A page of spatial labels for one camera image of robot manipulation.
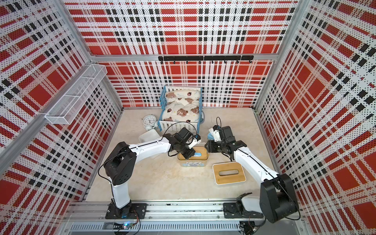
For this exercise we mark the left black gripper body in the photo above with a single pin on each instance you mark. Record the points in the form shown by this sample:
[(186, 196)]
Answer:
[(185, 150)]

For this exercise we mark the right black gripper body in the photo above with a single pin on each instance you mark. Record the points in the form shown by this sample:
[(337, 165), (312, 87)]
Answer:
[(217, 147)]

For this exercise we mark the bamboo slotted lid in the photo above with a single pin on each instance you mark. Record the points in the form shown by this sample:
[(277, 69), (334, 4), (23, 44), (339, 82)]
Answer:
[(200, 149)]

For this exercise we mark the clear plastic tissue box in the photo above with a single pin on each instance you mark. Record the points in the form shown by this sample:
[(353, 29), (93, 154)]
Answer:
[(192, 163)]

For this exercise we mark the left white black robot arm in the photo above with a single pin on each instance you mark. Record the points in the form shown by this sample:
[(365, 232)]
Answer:
[(120, 163)]

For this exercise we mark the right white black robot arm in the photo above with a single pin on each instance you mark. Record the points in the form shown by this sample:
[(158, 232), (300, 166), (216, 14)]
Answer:
[(277, 198)]

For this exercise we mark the blue tissue pack with sheet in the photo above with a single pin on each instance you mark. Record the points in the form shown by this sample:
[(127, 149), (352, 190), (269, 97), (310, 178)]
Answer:
[(210, 136)]

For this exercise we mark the white tissue box bamboo lid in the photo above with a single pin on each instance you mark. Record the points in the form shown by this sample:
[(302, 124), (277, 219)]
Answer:
[(228, 173)]

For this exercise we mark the bear print blanket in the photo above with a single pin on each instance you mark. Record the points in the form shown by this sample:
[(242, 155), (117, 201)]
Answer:
[(180, 112)]

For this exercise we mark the blue white toy crib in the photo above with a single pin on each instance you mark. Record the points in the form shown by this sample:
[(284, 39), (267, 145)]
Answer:
[(177, 125)]

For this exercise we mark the white alarm clock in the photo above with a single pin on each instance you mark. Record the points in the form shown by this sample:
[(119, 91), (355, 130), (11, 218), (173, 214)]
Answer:
[(150, 122)]

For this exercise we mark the bear print pillow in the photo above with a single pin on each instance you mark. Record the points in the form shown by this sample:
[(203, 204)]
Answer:
[(183, 96)]

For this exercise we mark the green circuit board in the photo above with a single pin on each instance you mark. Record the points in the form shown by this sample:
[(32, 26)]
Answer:
[(122, 226)]

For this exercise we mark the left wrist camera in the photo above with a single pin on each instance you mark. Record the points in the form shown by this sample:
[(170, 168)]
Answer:
[(196, 140)]

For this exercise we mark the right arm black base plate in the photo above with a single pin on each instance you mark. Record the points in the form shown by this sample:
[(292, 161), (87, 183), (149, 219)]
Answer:
[(234, 210)]

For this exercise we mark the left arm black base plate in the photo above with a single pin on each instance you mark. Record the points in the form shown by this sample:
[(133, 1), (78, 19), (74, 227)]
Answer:
[(130, 211)]

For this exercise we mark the black hook rail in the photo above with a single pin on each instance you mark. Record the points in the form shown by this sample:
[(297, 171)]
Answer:
[(206, 58)]

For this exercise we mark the white wire mesh shelf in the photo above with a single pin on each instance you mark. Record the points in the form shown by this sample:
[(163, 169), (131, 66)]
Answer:
[(68, 106)]

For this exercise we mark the aluminium front rail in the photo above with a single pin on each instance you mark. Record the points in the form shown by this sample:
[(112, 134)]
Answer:
[(187, 217)]

